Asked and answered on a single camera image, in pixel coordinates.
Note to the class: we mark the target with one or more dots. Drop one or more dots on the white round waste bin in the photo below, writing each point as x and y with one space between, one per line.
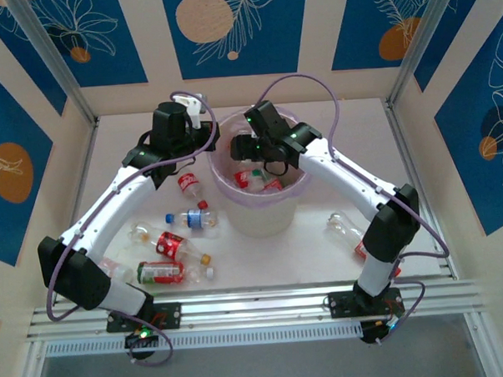
261 217

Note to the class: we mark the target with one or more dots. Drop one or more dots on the orange cap red label bottle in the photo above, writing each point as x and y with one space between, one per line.
170 244

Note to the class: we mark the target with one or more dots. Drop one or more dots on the black controller board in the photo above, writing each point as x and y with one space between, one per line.
141 345
374 333

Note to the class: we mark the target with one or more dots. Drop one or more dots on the clear curvy red label bottle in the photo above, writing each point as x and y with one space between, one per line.
345 230

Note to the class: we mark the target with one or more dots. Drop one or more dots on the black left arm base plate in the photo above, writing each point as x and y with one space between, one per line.
169 315

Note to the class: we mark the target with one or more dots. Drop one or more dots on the blue label clear bottle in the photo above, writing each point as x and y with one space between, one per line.
193 219

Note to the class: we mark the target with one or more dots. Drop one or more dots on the green cap clear bottle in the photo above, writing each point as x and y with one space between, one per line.
257 173

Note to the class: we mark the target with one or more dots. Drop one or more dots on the purple plastic bin liner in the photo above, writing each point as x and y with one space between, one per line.
232 126

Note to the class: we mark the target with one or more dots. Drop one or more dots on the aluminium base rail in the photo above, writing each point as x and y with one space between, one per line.
257 309

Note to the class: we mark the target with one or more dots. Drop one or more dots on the aluminium corner post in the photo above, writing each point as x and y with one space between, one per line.
53 55
420 39

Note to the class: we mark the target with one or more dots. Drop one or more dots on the small red label cola bottle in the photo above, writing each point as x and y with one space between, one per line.
188 185

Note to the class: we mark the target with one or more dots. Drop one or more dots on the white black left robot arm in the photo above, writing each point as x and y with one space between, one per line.
110 203

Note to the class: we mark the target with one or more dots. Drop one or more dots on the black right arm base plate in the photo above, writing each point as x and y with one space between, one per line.
340 303

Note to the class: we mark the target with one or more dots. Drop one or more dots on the red green label bottle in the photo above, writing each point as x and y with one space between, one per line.
161 272

